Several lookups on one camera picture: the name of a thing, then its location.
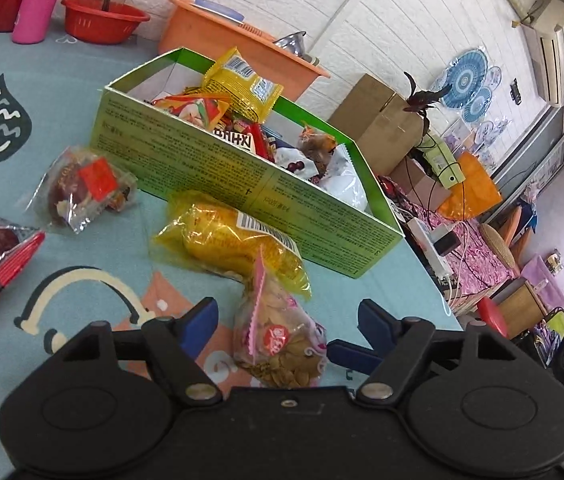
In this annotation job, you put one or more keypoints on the metal bowl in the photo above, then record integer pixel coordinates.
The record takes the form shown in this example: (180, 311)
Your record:
(292, 42)

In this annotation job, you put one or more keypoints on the large brown cardboard box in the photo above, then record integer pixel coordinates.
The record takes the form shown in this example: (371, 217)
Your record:
(377, 115)

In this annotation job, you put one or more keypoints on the green cardboard box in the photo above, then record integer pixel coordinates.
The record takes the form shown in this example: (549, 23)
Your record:
(201, 170)

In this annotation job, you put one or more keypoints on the wooden box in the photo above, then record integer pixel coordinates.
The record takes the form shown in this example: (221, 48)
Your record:
(522, 305)

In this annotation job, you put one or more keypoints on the clear packet brown snack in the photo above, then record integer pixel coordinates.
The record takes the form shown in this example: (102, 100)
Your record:
(314, 145)

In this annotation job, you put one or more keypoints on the clear date packet red label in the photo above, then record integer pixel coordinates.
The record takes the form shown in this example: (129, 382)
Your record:
(69, 185)

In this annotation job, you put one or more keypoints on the pink thermos bottle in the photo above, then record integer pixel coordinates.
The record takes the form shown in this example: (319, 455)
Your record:
(36, 5)

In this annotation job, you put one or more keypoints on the pink nut snack packet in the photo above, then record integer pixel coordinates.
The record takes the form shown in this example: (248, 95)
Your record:
(282, 355)

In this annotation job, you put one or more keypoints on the white power strip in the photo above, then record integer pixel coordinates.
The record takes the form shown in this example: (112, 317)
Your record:
(424, 240)

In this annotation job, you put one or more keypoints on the small white printed packet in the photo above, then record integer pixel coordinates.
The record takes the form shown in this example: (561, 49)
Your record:
(287, 160)

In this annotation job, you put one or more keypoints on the group of blue patterned plates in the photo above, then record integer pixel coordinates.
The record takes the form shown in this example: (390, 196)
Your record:
(467, 77)

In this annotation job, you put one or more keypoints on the orange plastic tub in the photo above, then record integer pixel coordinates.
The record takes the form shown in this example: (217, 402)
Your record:
(196, 35)

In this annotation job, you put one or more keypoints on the orange chairs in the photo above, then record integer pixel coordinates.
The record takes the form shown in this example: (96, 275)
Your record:
(512, 225)

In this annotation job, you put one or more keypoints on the pink floral cloth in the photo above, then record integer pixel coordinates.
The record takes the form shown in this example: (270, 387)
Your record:
(482, 270)

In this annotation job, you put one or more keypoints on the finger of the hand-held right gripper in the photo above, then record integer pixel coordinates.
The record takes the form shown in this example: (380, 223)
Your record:
(349, 355)

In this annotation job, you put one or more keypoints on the lime green box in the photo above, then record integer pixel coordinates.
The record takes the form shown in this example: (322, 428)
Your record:
(444, 160)

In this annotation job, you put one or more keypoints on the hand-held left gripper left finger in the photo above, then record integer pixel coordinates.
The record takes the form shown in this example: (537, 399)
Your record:
(201, 325)

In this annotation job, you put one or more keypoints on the red plastic basin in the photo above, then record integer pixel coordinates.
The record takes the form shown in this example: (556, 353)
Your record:
(96, 25)

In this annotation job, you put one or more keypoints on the yellow snack packet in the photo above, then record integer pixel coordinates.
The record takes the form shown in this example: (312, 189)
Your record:
(211, 240)
(234, 82)

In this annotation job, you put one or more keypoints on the red stool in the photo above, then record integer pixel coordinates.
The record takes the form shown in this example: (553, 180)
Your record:
(492, 315)

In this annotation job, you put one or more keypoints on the white air conditioner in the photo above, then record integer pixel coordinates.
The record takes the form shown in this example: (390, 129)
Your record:
(554, 45)

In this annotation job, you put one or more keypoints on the teal printed tablecloth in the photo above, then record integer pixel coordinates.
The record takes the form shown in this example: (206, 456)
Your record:
(111, 242)

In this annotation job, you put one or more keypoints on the white snack packet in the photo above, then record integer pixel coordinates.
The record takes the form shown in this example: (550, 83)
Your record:
(347, 185)

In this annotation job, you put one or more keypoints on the woven round stool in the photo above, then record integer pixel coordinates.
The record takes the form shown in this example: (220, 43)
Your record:
(497, 245)

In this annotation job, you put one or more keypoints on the purple cloth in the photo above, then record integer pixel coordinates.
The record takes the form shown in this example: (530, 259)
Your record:
(544, 280)

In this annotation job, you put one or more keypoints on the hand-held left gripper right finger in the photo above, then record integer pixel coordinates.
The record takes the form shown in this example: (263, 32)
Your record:
(377, 322)

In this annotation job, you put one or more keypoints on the orange cloth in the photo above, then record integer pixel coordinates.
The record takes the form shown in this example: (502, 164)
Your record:
(474, 190)

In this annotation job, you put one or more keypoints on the dark artificial plant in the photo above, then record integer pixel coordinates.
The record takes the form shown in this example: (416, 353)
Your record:
(419, 97)

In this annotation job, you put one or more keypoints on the blue plate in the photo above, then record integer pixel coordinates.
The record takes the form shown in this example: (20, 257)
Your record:
(216, 7)

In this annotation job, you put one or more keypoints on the small brown cardboard box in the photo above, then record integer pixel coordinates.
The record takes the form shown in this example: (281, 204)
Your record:
(412, 180)

